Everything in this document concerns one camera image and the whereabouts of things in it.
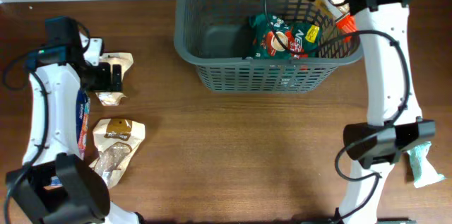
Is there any orange spaghetti packet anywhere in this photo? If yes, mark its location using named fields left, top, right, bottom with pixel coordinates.
left=307, top=0, right=357, bottom=33

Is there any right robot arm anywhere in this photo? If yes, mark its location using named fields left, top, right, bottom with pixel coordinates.
left=310, top=0, right=436, bottom=223

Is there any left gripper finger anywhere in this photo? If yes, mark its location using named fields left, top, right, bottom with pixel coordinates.
left=111, top=64, right=122, bottom=92
left=95, top=63, right=112, bottom=92

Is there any blue Kleenex tissue pack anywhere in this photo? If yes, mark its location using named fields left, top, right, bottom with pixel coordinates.
left=49, top=89, right=91, bottom=188

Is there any grey plastic shopping basket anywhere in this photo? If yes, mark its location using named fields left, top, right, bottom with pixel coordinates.
left=174, top=0, right=362, bottom=93

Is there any beige brown snack pouch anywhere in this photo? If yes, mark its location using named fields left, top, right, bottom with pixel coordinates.
left=90, top=118, right=145, bottom=189

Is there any green Nescafe coffee bag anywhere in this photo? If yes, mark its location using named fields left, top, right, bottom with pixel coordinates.
left=249, top=13, right=322, bottom=60

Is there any crumpled beige paper pouch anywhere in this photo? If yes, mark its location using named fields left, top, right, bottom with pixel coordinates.
left=96, top=52, right=133, bottom=106

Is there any pale green crumpled wrapper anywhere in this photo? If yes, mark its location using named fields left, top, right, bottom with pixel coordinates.
left=407, top=141, right=446, bottom=189

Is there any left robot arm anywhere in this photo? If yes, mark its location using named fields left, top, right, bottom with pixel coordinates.
left=4, top=16, right=145, bottom=223

